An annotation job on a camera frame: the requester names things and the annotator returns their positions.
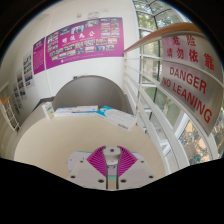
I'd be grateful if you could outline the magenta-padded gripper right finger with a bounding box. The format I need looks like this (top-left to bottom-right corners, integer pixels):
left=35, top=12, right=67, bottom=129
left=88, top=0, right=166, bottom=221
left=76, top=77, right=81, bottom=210
left=116, top=145, right=158, bottom=191

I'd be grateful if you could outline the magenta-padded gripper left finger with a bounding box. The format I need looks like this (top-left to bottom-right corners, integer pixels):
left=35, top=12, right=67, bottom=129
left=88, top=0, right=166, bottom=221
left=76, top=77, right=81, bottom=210
left=66, top=145, right=108, bottom=191

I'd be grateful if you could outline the white charger block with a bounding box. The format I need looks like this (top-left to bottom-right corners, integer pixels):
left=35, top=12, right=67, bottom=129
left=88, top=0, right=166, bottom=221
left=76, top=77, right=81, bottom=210
left=102, top=145, right=122, bottom=168

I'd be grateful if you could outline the flat white and teal box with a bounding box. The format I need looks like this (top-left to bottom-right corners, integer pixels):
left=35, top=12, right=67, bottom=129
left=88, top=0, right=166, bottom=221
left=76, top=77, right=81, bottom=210
left=95, top=105, right=138, bottom=132

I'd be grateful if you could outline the white railing with wooden handrail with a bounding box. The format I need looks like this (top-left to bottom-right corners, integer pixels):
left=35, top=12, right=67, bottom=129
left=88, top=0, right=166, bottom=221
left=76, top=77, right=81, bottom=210
left=122, top=22, right=224, bottom=174

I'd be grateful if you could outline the white stair railing wooden handrail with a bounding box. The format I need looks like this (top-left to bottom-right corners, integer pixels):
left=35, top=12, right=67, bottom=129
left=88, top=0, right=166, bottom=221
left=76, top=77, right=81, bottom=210
left=0, top=94, right=21, bottom=133

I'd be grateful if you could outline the silver red-lettered warning sign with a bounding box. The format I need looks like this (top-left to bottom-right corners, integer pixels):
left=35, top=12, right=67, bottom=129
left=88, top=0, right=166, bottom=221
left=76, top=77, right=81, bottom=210
left=158, top=33, right=224, bottom=136

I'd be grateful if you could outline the white photo poster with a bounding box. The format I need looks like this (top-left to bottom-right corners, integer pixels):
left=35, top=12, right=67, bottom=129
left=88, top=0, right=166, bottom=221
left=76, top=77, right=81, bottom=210
left=11, top=82, right=20, bottom=108
left=15, top=68, right=27, bottom=100
left=22, top=51, right=35, bottom=89

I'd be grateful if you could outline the narrow magenta poster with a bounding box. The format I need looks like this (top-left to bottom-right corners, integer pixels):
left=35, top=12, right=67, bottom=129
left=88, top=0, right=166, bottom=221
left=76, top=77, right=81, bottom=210
left=32, top=37, right=47, bottom=76

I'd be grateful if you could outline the large magenta photo poster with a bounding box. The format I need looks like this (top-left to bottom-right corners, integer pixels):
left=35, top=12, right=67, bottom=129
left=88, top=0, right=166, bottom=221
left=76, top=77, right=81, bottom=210
left=44, top=17, right=125, bottom=70

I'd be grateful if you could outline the white-framed glass window wall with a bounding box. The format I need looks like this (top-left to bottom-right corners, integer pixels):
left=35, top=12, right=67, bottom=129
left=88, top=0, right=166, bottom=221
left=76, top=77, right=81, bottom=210
left=131, top=0, right=224, bottom=162

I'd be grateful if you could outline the white wall-mounted device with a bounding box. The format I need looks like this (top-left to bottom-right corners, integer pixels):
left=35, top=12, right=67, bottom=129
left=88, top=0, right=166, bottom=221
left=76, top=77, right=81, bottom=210
left=87, top=11, right=100, bottom=19

